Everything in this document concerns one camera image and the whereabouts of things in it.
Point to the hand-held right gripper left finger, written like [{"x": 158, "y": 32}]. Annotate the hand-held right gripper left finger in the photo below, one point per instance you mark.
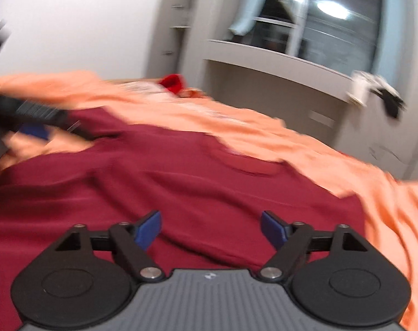
[{"x": 147, "y": 230}]

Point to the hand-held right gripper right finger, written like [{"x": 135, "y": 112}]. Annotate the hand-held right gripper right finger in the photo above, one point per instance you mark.
[{"x": 273, "y": 230}]

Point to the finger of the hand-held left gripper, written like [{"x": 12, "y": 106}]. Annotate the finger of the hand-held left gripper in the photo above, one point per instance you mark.
[
  {"x": 79, "y": 127},
  {"x": 34, "y": 131}
]

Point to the dark red garment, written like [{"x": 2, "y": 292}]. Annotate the dark red garment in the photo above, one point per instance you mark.
[{"x": 195, "y": 186}]

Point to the red item behind bed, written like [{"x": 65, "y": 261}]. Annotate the red item behind bed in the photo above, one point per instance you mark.
[{"x": 143, "y": 87}]

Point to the red cloth item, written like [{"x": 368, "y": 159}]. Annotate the red cloth item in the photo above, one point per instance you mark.
[{"x": 172, "y": 82}]

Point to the orange blanket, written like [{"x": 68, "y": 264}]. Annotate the orange blanket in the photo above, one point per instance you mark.
[{"x": 264, "y": 127}]

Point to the grey built-in cabinet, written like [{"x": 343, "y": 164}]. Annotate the grey built-in cabinet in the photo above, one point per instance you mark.
[
  {"x": 176, "y": 24},
  {"x": 415, "y": 93}
]

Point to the grey window ledge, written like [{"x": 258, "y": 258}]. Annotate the grey window ledge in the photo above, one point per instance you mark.
[{"x": 281, "y": 62}]

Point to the white cloth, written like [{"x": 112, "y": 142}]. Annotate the white cloth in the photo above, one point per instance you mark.
[{"x": 362, "y": 84}]

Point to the black hanging item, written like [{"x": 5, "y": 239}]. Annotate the black hanging item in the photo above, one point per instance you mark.
[{"x": 391, "y": 105}]

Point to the light blue curtain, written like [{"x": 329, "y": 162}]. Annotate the light blue curtain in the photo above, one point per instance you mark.
[
  {"x": 391, "y": 31},
  {"x": 250, "y": 10}
]

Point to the window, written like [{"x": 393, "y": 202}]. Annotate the window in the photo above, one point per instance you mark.
[{"x": 336, "y": 24}]

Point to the wall outlet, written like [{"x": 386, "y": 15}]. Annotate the wall outlet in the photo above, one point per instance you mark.
[{"x": 322, "y": 118}]

